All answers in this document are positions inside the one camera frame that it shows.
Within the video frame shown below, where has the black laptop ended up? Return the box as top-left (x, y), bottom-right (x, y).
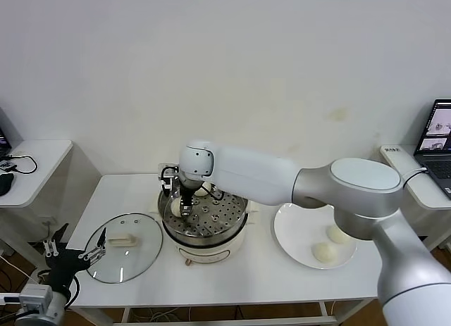
top-left (0, 107), bottom-right (13, 158)

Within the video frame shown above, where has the black cable with adapter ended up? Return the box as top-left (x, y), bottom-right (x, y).
top-left (402, 168), bottom-right (429, 190)

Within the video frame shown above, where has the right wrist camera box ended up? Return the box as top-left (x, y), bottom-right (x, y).
top-left (158, 163), bottom-right (180, 195)

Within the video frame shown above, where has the cream electric cooker base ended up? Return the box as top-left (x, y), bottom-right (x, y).
top-left (147, 192), bottom-right (261, 268)

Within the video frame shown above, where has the white rectangular table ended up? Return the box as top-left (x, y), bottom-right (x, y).
top-left (41, 170), bottom-right (388, 326)

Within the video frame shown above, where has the white side desk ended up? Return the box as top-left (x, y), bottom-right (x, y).
top-left (0, 140), bottom-right (74, 295)
top-left (378, 144), bottom-right (451, 251)

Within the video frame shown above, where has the white round plate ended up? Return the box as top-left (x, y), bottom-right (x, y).
top-left (273, 201), bottom-right (358, 270)

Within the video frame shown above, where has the black computer mouse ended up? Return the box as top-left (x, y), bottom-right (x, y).
top-left (0, 173), bottom-right (16, 197)

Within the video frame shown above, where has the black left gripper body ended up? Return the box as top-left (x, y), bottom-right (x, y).
top-left (46, 248), bottom-right (89, 294)

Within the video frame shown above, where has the black looped cable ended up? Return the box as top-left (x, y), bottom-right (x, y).
top-left (6, 155), bottom-right (39, 176)

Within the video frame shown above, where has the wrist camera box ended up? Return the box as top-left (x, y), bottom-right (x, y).
top-left (0, 283), bottom-right (54, 315)
top-left (158, 163), bottom-right (180, 195)

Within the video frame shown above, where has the white flat cable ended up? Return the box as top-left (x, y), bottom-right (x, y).
top-left (401, 167), bottom-right (428, 187)

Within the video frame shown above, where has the grey laptop with video windows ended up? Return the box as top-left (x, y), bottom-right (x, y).
top-left (413, 99), bottom-right (451, 201)

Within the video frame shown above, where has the glass lid with cream handle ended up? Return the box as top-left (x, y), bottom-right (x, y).
top-left (85, 213), bottom-right (164, 284)

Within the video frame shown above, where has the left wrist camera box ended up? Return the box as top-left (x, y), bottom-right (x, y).
top-left (0, 283), bottom-right (54, 315)

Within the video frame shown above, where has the stainless steel steamer basket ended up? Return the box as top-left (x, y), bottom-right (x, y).
top-left (157, 177), bottom-right (249, 237)

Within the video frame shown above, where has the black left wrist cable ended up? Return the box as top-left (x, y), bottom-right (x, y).
top-left (63, 275), bottom-right (81, 310)

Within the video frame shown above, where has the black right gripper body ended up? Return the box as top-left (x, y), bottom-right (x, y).
top-left (178, 179), bottom-right (197, 205)

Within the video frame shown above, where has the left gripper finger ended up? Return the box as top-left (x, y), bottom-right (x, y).
top-left (78, 227), bottom-right (108, 266)
top-left (42, 222), bottom-right (70, 258)

